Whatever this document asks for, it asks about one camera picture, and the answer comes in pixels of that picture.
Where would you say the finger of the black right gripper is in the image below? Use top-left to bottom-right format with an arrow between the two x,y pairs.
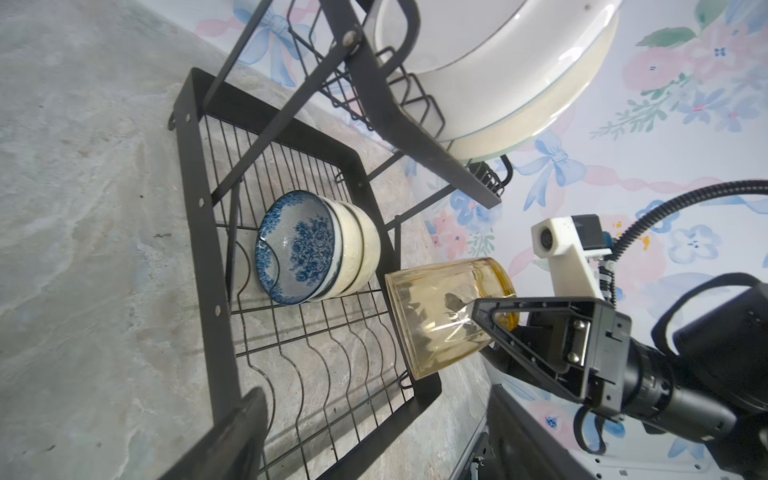
470,297 -> 600,399

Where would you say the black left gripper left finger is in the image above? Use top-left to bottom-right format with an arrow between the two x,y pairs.
160,387 -> 269,479

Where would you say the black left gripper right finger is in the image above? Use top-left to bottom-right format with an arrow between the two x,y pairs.
484,385 -> 591,480

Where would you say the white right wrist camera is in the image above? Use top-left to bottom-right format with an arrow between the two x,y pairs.
531,214 -> 611,300

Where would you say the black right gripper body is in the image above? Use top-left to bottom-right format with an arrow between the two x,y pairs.
566,298 -> 631,418

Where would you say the cream plate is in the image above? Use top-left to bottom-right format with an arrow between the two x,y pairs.
447,14 -> 620,163

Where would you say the blue floral bowl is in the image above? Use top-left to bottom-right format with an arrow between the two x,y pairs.
254,190 -> 342,305

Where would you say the black corrugated cable conduit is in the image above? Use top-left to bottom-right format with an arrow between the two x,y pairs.
605,179 -> 768,265

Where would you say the black wire dish rack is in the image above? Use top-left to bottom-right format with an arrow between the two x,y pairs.
166,0 -> 515,480

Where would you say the cream ribbed bowl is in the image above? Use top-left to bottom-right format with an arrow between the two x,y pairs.
314,197 -> 381,301

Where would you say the yellow glass cup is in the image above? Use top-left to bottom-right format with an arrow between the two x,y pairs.
385,257 -> 516,381

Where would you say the white plate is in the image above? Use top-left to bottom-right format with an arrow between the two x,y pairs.
365,1 -> 621,144

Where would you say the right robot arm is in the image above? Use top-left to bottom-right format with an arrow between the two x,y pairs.
467,273 -> 767,479

